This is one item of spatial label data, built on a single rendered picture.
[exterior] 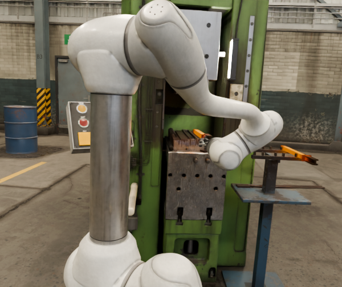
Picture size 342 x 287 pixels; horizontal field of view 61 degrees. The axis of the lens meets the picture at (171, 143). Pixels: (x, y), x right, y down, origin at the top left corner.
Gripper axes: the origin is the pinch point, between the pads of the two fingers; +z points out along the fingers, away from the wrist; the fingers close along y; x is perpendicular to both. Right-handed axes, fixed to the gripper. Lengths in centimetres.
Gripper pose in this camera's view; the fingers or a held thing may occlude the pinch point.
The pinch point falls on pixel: (207, 139)
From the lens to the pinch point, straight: 140.7
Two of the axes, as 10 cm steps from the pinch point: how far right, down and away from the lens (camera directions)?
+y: 10.0, 0.4, 0.8
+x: 0.5, -9.8, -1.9
